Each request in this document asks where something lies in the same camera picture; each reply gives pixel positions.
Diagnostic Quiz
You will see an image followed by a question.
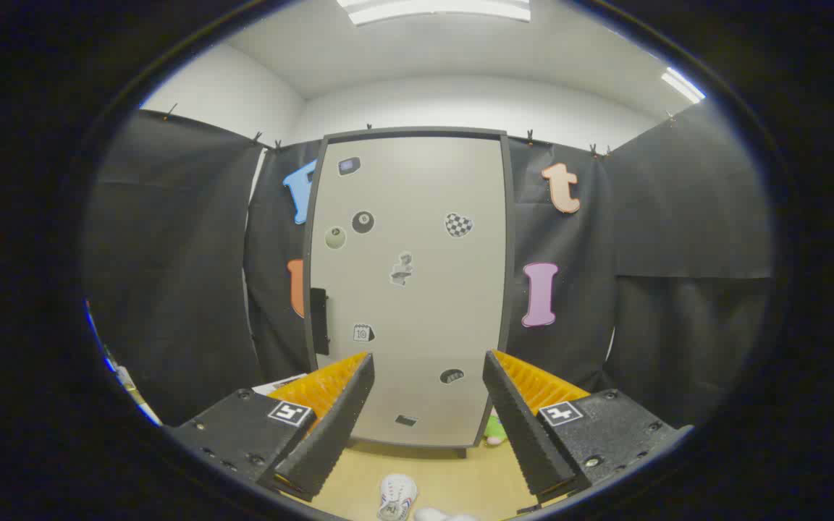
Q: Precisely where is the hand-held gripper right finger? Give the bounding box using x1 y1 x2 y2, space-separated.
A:
482 350 694 506

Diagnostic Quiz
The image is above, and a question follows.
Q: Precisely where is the dark grey shoe cabinet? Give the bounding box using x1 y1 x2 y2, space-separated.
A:
303 127 518 459

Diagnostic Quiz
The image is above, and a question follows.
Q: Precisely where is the black backdrop cloth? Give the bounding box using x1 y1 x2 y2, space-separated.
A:
84 101 772 428

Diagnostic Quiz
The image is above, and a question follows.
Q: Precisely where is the white canvas shoe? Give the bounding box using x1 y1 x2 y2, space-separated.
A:
377 473 418 521

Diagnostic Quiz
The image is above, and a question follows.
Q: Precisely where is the light grey shoe cabinet door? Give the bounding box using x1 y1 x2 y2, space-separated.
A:
308 135 509 447

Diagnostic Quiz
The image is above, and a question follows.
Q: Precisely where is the white flat box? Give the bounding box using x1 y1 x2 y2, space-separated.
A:
253 373 309 396

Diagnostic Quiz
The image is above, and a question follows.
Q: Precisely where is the ceiling light panel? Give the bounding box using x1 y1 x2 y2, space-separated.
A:
661 67 706 104
336 0 532 27

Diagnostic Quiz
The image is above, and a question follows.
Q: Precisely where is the black door handle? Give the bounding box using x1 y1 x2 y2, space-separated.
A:
310 287 331 356

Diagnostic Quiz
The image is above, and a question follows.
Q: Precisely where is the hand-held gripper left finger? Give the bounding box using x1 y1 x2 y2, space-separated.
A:
166 352 376 502

